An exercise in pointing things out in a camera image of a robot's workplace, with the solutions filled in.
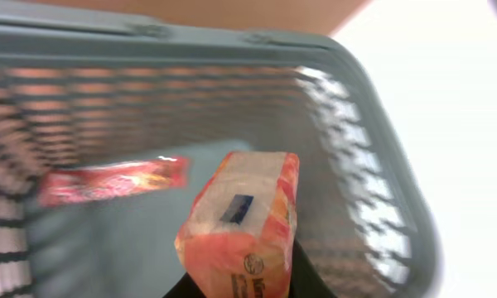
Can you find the grey plastic mesh basket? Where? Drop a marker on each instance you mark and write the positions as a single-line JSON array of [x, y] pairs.
[[85, 88]]

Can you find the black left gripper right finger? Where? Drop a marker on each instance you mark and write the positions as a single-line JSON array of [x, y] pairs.
[[305, 281]]

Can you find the red brown snack bar wrapper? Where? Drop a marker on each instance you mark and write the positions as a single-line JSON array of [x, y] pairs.
[[112, 181]]

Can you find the orange tissue pack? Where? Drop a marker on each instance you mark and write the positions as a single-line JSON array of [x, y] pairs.
[[238, 239]]

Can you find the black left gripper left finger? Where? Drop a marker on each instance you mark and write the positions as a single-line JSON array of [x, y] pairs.
[[185, 288]]

